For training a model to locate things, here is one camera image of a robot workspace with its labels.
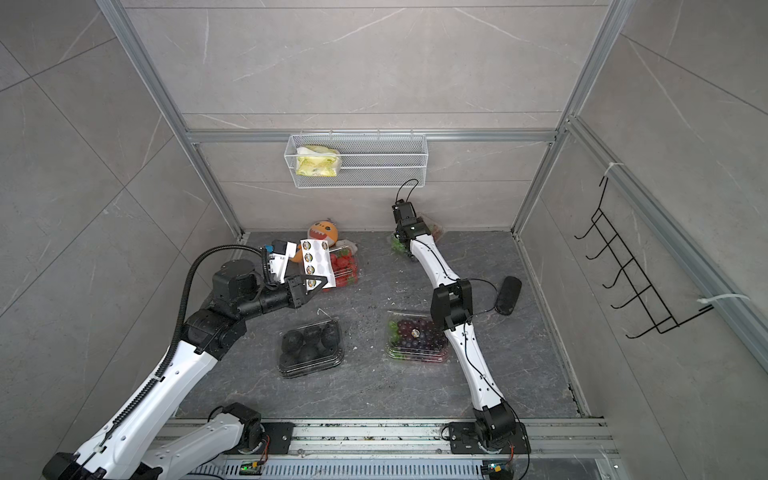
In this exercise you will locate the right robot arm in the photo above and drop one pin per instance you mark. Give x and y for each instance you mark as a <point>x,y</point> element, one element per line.
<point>452,311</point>

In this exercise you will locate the white sticker sheet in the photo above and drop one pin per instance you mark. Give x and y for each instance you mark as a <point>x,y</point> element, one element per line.
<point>316,260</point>

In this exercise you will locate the black fruit box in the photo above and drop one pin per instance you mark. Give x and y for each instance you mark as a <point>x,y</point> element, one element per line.
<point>311,348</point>

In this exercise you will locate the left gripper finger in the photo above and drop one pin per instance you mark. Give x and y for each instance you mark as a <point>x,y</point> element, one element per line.
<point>311,291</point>
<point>314,280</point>

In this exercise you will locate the orange shark plush toy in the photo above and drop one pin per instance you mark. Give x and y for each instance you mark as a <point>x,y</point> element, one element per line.
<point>325,230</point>

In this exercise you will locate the strawberry box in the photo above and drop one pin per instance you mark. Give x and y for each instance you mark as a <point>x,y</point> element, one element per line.
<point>344,266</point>

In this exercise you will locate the yellow packet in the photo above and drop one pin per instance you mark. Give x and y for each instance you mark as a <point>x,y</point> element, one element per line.
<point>317,161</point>

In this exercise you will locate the black oval object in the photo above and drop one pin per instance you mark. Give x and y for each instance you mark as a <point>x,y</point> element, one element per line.
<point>508,295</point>

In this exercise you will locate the black hook rack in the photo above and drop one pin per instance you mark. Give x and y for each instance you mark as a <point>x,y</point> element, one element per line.
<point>631,273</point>

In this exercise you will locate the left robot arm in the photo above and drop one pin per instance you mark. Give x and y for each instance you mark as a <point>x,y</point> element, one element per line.
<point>241,291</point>

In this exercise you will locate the green grape box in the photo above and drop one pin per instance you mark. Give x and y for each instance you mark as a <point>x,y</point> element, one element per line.
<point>435,228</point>

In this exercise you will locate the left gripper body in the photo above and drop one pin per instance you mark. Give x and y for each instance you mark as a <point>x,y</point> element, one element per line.
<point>291,284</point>

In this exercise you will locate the purple grape box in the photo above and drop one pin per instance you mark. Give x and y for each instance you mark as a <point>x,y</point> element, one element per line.
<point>413,336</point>

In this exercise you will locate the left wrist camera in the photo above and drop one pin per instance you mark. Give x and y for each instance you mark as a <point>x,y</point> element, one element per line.
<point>280,254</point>

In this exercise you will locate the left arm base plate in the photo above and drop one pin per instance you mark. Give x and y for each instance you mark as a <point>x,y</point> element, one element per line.
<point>279,436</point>

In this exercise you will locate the white wire basket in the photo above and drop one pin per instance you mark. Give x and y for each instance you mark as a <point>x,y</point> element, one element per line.
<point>373,160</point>

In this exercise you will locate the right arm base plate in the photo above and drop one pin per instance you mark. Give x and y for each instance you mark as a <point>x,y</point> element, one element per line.
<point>463,439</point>

